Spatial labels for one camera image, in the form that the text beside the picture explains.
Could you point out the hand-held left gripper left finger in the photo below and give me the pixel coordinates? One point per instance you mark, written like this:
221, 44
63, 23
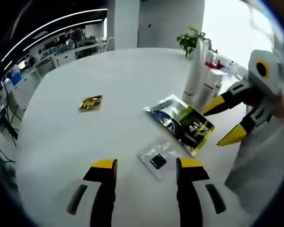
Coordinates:
104, 189

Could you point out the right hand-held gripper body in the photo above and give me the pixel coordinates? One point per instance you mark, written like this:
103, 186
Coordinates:
272, 80

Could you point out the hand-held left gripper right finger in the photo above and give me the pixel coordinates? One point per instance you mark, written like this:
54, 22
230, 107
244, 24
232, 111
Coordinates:
189, 189

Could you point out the white skincare bottle red collar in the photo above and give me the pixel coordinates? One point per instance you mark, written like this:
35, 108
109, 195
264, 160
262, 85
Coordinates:
209, 78

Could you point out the white skincare tube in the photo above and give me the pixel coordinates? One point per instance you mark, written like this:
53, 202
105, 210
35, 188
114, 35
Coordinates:
194, 75

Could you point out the small clear plastic sachet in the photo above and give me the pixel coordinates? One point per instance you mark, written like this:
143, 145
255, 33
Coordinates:
156, 160

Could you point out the green black skincare sachet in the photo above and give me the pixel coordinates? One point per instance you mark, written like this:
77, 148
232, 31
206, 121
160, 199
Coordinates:
194, 130

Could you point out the blue storage box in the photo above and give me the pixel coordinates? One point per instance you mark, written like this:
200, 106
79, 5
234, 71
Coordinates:
15, 78

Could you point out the red plant pot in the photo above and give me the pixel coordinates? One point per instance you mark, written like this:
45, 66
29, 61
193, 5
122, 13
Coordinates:
219, 65

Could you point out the large bright window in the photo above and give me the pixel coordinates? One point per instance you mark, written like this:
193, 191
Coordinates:
232, 30

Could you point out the green potted plant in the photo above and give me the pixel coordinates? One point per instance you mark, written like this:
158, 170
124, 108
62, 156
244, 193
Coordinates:
189, 39

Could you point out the gold foil packet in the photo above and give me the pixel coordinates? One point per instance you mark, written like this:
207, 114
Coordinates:
90, 103

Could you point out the black monitor stand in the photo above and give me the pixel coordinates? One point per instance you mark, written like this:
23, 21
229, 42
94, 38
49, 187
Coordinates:
7, 123

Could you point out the white square pillar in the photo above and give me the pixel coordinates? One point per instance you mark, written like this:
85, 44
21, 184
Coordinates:
126, 23

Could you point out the office desks with monitors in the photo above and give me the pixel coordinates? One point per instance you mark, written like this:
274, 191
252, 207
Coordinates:
61, 52

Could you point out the ceiling light strip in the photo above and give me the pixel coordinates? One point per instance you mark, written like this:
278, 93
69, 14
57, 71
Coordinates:
61, 32
49, 24

